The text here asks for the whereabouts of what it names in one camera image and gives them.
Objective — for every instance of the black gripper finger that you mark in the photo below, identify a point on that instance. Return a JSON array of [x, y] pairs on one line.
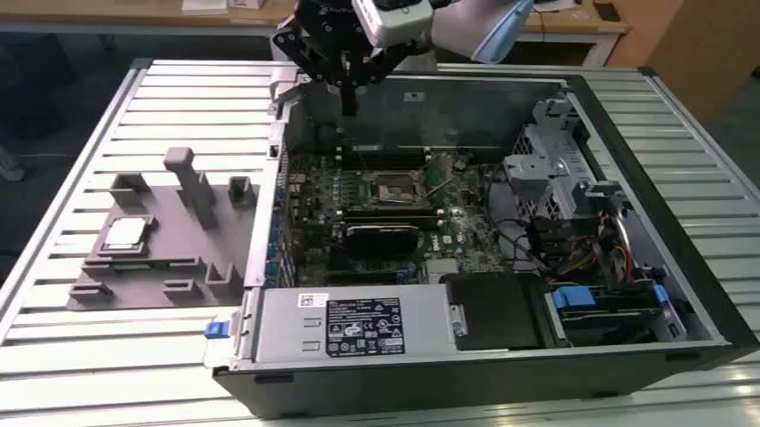
[[388, 60], [296, 49]]

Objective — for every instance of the silver CPU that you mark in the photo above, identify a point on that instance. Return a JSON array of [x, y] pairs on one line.
[[125, 231]]

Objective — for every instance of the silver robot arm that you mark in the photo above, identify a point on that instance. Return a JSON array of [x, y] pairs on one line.
[[457, 31]]

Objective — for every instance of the CPU socket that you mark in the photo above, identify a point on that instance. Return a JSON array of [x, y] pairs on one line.
[[394, 191]]

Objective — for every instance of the white case label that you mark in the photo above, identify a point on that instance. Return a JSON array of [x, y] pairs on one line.
[[414, 97]]

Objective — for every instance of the wooden desk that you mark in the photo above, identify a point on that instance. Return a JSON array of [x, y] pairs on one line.
[[248, 13]]

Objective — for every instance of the white box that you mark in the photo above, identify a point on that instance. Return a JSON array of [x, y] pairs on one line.
[[204, 5], [246, 3]]

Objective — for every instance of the black RAM slot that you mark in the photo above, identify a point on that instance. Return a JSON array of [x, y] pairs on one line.
[[386, 157], [386, 153], [386, 161], [386, 223], [386, 219], [386, 211], [386, 215], [386, 149]]

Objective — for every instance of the coin battery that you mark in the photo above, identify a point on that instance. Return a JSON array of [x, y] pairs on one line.
[[461, 163]]

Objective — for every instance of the silver metal drive cage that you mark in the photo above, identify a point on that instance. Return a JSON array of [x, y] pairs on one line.
[[534, 178]]

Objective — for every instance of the black phone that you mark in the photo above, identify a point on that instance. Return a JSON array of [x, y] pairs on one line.
[[606, 11]]

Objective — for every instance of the black graphics card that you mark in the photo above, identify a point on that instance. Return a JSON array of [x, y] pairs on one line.
[[379, 240]]

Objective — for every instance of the green motherboard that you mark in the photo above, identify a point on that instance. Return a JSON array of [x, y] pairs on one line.
[[469, 231]]

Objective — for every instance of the silver chipset heatsink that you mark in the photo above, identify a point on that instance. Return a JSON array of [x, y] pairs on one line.
[[442, 268]]

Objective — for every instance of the black expansion slot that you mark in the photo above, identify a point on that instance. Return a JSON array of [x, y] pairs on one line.
[[362, 278]]

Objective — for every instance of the grey parts rack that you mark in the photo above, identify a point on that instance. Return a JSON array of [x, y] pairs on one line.
[[172, 249]]

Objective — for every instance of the wooden cabinet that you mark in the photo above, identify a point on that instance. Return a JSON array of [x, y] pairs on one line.
[[700, 53]]

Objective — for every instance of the grey furniture foot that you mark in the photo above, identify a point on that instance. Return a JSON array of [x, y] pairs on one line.
[[10, 166]]

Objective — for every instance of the blue disk carrier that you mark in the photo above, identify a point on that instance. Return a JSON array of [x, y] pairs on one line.
[[573, 297]]

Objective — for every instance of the silver power supply unit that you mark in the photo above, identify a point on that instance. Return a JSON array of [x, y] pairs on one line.
[[279, 329]]

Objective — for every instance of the blue case latch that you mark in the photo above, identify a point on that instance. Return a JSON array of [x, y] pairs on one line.
[[215, 330]]

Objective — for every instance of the blue plastic clip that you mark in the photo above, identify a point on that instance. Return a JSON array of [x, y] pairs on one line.
[[660, 298]]

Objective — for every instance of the black PC case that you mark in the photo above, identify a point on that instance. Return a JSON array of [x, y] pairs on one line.
[[415, 391]]

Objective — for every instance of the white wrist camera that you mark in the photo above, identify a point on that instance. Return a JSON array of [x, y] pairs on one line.
[[398, 22]]

